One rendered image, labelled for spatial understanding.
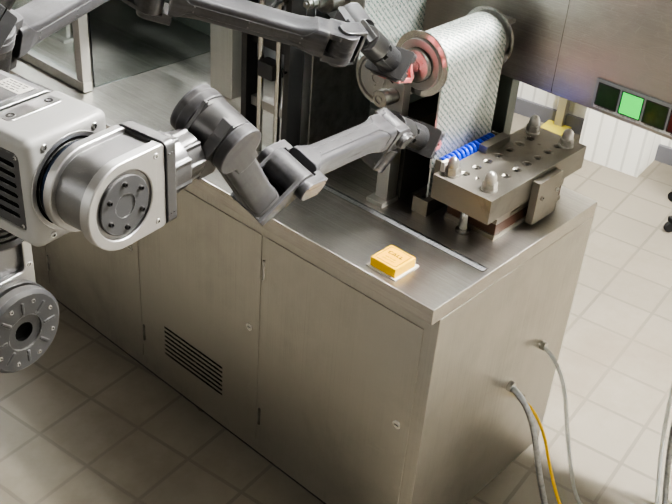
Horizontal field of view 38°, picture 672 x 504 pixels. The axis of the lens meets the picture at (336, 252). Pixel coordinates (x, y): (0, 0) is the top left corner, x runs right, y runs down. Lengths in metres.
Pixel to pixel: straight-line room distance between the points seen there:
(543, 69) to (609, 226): 1.89
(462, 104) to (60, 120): 1.22
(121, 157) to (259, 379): 1.48
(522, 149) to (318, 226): 0.53
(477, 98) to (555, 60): 0.21
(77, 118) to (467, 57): 1.16
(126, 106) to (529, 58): 1.08
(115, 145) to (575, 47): 1.36
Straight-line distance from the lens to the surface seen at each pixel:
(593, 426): 3.20
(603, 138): 4.66
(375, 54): 2.02
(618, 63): 2.31
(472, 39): 2.25
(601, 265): 3.96
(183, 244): 2.61
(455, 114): 2.27
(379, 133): 1.94
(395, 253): 2.11
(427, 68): 2.16
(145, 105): 2.76
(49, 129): 1.24
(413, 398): 2.21
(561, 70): 2.39
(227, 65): 2.77
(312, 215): 2.26
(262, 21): 1.93
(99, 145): 1.25
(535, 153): 2.37
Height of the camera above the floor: 2.08
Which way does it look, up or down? 33 degrees down
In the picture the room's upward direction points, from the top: 5 degrees clockwise
